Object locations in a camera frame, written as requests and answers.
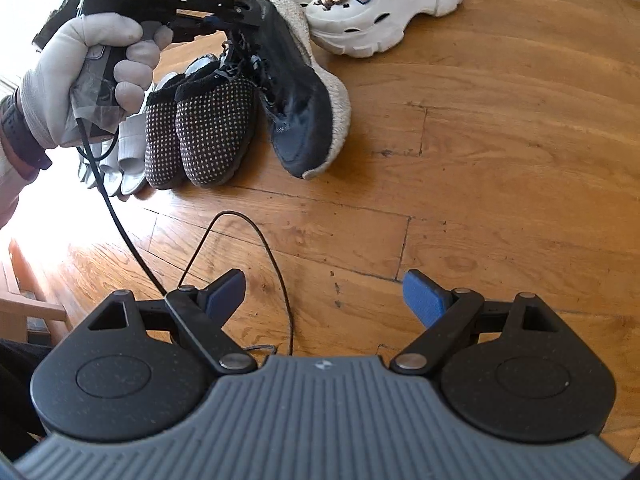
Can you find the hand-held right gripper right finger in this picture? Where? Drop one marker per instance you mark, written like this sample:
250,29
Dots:
424,300

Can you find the dark trousers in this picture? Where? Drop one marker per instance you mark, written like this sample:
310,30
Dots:
15,385

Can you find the person's left hand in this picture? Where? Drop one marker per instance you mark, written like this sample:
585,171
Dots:
60,70

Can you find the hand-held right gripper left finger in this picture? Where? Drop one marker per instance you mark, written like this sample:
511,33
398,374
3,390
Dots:
225,297

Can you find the black sneaker grey sole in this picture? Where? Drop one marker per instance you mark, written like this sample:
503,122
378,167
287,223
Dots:
300,105

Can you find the black wristwatch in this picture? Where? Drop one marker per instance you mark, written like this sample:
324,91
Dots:
20,135

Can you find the light grey slide sandal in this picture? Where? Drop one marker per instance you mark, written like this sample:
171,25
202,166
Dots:
107,165
132,160

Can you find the dark polka-dot slipper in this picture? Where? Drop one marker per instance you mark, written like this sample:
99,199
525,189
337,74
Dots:
160,145
215,135

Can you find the person's left forearm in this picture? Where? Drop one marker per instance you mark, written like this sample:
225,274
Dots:
7,195

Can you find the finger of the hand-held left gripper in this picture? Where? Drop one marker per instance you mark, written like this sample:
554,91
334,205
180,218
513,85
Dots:
240,12
200,30

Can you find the wooden furniture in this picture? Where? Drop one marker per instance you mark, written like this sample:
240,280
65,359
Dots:
25,320

